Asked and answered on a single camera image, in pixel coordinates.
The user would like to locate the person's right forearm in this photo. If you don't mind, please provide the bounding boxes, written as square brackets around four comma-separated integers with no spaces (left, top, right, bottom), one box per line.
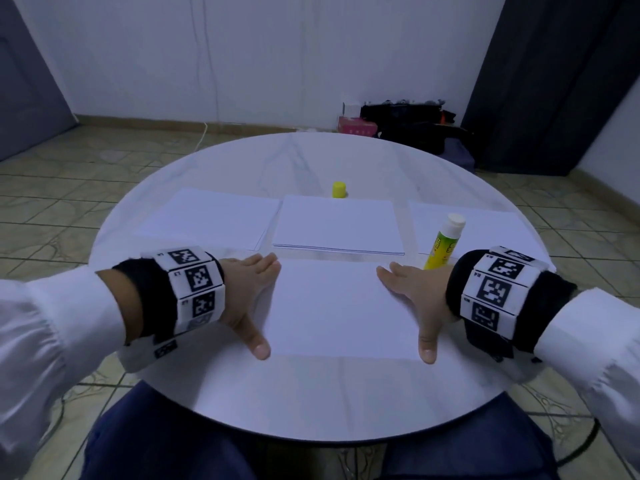
[535,287,640,466]

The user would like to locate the white wall cable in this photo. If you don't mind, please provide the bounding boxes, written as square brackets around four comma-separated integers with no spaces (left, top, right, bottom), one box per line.
[190,0,219,146]

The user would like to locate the black right camera cable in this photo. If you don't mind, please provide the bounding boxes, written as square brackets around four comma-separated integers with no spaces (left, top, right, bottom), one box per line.
[555,417,603,471]

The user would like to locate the person's legs in blue jeans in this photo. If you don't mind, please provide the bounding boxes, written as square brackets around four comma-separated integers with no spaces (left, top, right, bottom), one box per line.
[80,379,561,480]

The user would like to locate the grey door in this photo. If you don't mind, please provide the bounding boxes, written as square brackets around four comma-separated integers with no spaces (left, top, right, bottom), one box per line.
[0,0,79,161]

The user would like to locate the black bag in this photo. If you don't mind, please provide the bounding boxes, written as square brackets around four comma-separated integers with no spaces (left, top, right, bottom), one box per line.
[360,99,463,151]

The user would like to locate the yellow glue stick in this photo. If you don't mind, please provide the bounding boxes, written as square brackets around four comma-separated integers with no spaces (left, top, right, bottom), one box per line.
[424,213,467,271]

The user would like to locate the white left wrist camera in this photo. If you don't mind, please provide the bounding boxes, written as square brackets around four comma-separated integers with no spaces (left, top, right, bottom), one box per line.
[118,333,191,373]

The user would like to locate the black wristband with markers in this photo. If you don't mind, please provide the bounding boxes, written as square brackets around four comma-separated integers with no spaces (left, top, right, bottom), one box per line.
[446,245,579,361]
[112,247,227,341]

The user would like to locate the person's right hand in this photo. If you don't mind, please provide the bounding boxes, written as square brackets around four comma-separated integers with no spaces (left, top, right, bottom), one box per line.
[376,261,459,365]

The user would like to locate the single white paper sheet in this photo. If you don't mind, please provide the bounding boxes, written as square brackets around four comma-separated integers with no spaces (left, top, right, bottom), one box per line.
[272,195,407,257]
[250,259,426,361]

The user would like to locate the pink box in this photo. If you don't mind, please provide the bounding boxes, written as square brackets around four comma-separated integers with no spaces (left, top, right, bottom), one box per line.
[337,115,379,137]

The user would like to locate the person's left hand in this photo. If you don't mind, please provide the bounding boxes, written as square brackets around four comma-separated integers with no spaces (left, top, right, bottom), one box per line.
[218,253,282,361]

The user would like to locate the person's left forearm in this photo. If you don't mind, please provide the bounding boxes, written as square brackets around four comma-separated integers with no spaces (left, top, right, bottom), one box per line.
[0,267,146,480]

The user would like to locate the white paper stack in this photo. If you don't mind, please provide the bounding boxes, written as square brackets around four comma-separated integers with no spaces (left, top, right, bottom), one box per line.
[408,201,553,264]
[135,187,282,252]

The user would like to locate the black wardrobe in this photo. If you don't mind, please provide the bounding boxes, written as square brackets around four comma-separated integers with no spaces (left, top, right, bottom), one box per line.
[462,0,640,176]

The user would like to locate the black right wristband with markers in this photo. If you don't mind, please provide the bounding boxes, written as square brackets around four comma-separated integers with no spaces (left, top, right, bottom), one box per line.
[446,245,579,361]

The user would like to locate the blue suitcase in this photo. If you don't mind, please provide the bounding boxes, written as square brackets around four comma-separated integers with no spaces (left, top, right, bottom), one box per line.
[442,137,478,171]

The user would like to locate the black left wristband with markers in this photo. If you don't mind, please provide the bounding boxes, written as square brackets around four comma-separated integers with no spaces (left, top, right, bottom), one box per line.
[112,247,227,341]

